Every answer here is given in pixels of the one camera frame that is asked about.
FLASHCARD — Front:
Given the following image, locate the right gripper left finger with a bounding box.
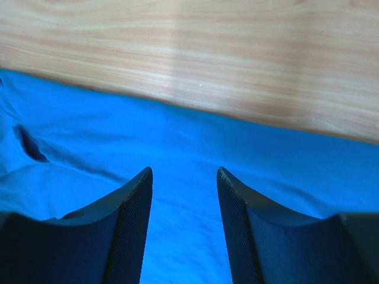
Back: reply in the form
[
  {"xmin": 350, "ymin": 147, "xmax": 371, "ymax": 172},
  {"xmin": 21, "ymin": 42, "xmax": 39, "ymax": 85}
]
[{"xmin": 1, "ymin": 167, "xmax": 153, "ymax": 283}]

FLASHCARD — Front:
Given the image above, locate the blue t-shirt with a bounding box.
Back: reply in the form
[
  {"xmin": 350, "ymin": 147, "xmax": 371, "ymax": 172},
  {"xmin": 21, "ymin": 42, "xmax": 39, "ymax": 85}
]
[{"xmin": 1, "ymin": 70, "xmax": 378, "ymax": 283}]

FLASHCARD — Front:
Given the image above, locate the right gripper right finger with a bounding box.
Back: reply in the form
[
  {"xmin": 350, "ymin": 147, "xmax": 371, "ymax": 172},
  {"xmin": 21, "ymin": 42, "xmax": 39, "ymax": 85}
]
[{"xmin": 217, "ymin": 167, "xmax": 378, "ymax": 284}]

